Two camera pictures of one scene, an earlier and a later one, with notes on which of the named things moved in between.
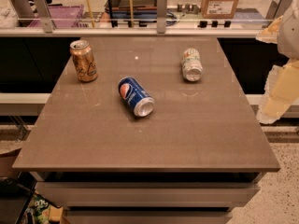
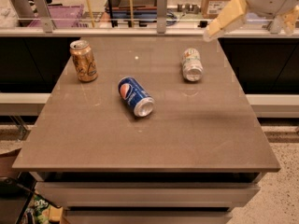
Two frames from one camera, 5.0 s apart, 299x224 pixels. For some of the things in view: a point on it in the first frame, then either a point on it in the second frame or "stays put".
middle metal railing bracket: (162, 11) stays put
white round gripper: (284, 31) to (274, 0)
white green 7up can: (192, 64) stays put
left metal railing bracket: (41, 8) stays put
